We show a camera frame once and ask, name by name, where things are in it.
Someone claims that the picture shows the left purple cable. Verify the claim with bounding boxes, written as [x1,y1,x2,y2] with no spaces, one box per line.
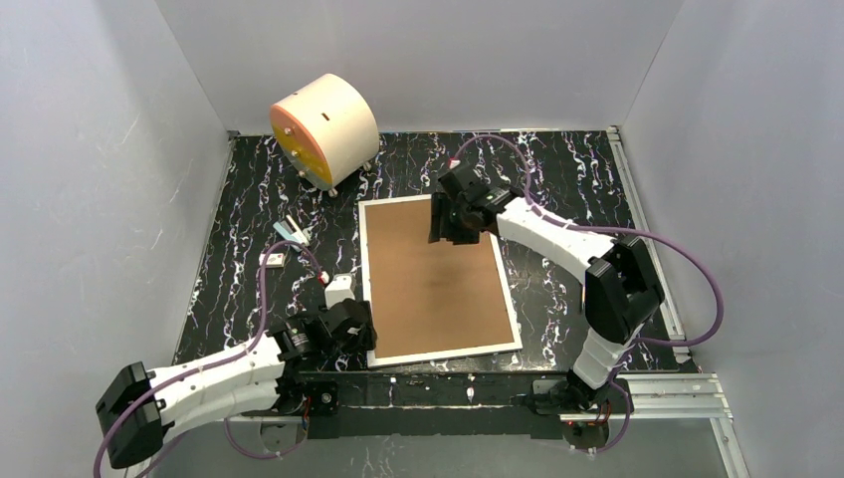
[92,240,331,478]

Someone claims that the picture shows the light blue stapler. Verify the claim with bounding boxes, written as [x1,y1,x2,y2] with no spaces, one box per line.
[273,214,311,247]

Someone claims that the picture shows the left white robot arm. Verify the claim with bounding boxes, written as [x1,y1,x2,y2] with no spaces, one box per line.
[96,299,377,469]

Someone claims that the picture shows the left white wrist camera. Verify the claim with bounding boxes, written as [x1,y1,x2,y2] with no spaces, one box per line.
[323,274,355,309]

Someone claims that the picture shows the white staple box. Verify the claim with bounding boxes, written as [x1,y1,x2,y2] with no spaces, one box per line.
[259,253,285,268]

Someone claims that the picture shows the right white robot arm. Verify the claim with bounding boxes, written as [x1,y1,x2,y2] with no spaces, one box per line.
[428,164,665,414]

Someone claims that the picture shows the white picture frame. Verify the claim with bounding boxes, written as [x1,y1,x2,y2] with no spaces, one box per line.
[358,194,523,368]

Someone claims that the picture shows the cylindrical beige drawer cabinet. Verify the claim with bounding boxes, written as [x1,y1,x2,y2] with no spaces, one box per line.
[269,74,380,197]

